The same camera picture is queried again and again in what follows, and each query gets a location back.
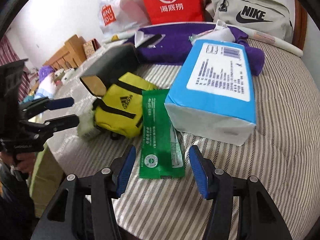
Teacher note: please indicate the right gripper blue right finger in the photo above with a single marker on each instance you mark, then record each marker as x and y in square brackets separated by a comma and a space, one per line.
[203, 172]

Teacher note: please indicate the beige Nike bag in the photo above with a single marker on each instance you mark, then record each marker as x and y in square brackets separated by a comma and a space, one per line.
[266, 16]

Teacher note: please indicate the white plush toy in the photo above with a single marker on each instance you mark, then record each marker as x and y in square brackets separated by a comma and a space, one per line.
[61, 76]

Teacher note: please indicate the rolled paper poster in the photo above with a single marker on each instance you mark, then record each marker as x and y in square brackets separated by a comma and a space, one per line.
[252, 34]

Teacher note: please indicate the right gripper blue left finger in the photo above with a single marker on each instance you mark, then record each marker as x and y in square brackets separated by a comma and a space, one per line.
[121, 170]

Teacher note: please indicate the green tissue pack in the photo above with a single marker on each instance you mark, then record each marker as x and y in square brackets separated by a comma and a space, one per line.
[86, 128]

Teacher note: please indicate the brown wooden door frame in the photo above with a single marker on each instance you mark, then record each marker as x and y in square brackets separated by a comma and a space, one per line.
[301, 20]

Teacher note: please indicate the green wet wipe packet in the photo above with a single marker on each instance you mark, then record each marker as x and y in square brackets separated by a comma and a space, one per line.
[161, 155]

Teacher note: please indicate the red Haidilao paper bag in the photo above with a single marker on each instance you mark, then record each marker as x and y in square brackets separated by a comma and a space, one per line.
[166, 11]

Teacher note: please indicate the purple towel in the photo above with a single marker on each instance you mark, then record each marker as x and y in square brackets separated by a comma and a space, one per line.
[174, 48]

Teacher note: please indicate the purple plush toy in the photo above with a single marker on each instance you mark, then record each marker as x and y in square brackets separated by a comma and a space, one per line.
[44, 71]

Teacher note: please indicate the dark tin box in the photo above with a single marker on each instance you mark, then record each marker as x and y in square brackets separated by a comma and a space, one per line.
[112, 65]

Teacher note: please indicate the red striped curtain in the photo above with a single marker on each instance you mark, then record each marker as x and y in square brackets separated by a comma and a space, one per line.
[14, 74]

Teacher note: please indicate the person left hand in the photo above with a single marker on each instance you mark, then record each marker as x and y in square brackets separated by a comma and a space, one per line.
[26, 161]

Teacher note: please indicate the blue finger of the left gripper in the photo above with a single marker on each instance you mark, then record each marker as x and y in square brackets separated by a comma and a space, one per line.
[44, 104]
[49, 127]

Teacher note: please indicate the yellow Adidas pouch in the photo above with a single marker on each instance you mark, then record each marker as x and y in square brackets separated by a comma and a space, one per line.
[120, 109]

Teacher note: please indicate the brown decorated box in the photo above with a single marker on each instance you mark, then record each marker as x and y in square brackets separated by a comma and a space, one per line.
[90, 47]

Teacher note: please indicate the white Miniso plastic bag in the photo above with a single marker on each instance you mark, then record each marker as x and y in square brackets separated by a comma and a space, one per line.
[117, 16]

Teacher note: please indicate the blue tissue pack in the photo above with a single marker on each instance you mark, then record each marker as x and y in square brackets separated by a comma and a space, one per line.
[212, 95]

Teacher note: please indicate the white sponge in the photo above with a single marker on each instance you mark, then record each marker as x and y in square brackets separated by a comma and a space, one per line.
[220, 33]

